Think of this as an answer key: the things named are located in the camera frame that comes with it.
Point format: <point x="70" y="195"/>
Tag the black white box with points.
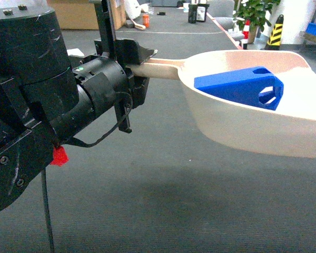
<point x="202" y="12"/>

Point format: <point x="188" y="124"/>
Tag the large open cardboard box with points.
<point x="81" y="15"/>

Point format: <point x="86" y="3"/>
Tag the orange can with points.
<point x="146" y="20"/>

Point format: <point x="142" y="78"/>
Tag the yellow black traffic cone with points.
<point x="274" y="40"/>

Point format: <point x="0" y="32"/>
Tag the beige plastic scoop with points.
<point x="282" y="124"/>

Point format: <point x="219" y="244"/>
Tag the grey office chair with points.
<point x="222" y="11"/>

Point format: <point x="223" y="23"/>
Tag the red table frame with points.
<point x="236" y="44"/>

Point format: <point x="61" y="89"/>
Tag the blue plastic part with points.
<point x="254" y="86"/>

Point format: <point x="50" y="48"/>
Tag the black canister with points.
<point x="192" y="13"/>

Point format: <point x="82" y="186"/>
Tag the red tag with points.
<point x="60" y="157"/>

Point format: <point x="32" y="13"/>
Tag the red white traffic cone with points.
<point x="246" y="29"/>

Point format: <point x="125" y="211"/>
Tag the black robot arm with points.
<point x="47" y="96"/>

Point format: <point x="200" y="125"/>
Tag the green potted plant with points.
<point x="255" y="11"/>

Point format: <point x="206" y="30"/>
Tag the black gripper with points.
<point x="109" y="82"/>

